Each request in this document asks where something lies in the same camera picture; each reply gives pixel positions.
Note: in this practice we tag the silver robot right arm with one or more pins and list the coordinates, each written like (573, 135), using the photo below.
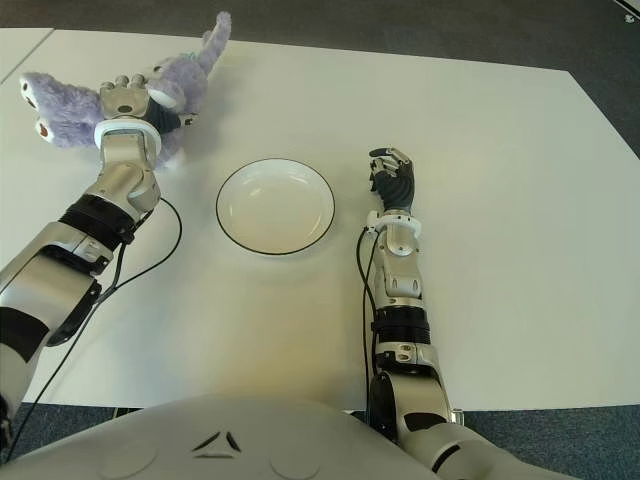
(400, 280)

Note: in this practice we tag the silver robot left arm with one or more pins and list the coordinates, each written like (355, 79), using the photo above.
(120, 175)

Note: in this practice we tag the grey robot torso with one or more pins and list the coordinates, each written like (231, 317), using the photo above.
(225, 440)

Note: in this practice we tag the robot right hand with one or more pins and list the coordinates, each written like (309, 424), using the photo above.
(397, 185)

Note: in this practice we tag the purple plush bunny doll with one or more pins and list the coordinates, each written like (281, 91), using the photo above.
(70, 110)

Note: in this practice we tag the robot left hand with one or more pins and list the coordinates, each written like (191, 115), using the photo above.
(125, 102)

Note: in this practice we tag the silver table bracket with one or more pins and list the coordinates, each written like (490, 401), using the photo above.
(458, 416)

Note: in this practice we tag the white plate black rim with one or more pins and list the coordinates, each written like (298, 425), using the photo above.
(275, 210)

